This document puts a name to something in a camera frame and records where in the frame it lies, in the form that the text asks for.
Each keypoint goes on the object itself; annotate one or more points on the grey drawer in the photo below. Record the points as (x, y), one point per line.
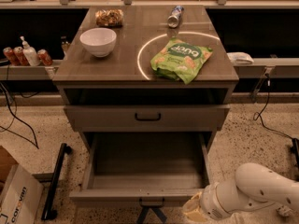
(146, 169)
(146, 118)

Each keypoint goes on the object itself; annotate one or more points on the white cardboard box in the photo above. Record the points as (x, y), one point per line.
(20, 192)

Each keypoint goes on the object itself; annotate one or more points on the red can middle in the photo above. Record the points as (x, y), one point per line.
(18, 51)

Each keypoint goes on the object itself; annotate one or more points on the grey drawer cabinet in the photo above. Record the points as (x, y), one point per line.
(125, 77)

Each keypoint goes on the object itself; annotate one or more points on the black metal bar stand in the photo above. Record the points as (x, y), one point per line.
(48, 212)

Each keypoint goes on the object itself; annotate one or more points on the grey top drawer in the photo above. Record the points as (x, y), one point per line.
(146, 118)

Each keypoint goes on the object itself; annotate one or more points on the small dark glass bottle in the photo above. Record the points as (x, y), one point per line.
(65, 44)

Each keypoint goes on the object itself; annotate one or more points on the red can left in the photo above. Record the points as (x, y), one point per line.
(10, 55)

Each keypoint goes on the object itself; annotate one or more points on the green snack bag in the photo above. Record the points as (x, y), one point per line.
(179, 60)

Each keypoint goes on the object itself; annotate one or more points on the white soap dispenser bottle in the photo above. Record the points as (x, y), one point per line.
(30, 53)

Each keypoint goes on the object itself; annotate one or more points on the white ceramic bowl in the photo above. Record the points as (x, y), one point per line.
(100, 42)

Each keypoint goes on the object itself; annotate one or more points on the clear bag of snacks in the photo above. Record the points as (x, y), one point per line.
(109, 17)

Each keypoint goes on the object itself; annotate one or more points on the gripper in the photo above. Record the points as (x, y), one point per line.
(211, 202)

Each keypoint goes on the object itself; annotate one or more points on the crumpled clear plastic wrapper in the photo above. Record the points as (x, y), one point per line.
(284, 211)

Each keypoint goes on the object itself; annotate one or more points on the white folded cloth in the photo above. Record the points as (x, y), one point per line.
(240, 58)

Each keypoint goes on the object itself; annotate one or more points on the blue white can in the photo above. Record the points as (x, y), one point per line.
(175, 16)

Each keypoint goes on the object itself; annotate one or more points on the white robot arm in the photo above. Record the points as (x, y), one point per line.
(253, 187)

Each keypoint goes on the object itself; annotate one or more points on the red can right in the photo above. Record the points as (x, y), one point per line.
(44, 57)

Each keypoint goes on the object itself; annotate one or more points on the red can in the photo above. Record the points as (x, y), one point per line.
(44, 57)
(10, 55)
(18, 51)

